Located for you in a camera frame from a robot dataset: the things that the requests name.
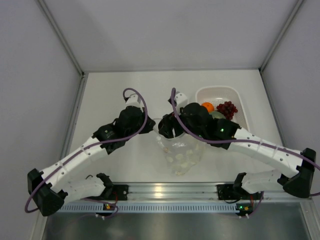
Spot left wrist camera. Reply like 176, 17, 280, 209
124, 93, 141, 108

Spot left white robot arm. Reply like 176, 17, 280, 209
27, 106, 155, 217

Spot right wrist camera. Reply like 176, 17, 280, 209
173, 91, 189, 110

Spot white perforated plastic basket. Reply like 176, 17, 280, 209
195, 85, 250, 131

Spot fake orange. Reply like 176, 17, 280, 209
201, 102, 215, 113

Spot right aluminium corner post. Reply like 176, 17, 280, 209
259, 0, 306, 73

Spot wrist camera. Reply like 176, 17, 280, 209
124, 93, 141, 108
173, 91, 189, 110

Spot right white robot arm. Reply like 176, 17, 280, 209
158, 102, 316, 199

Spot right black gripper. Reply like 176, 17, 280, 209
160, 104, 206, 142

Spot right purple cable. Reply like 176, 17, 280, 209
170, 87, 320, 221

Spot left aluminium corner post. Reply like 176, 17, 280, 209
35, 0, 85, 76

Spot purple cable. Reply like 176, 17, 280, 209
170, 87, 320, 221
24, 87, 148, 214

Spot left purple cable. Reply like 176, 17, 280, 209
24, 87, 148, 214

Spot fake green melon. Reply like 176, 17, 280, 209
209, 111, 226, 119

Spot left aluminium side rail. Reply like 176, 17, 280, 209
59, 72, 88, 160

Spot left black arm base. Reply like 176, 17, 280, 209
87, 184, 129, 201

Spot fake red grapes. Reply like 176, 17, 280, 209
216, 101, 238, 120

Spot polka dot zip bag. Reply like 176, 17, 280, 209
153, 125, 206, 176

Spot aluminium front rail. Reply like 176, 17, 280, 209
67, 181, 311, 202

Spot aluminium corner post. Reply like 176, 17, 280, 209
35, 0, 85, 76
259, 0, 306, 73

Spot white slotted cable duct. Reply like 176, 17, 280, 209
58, 202, 250, 214

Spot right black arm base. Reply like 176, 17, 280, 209
216, 184, 251, 201

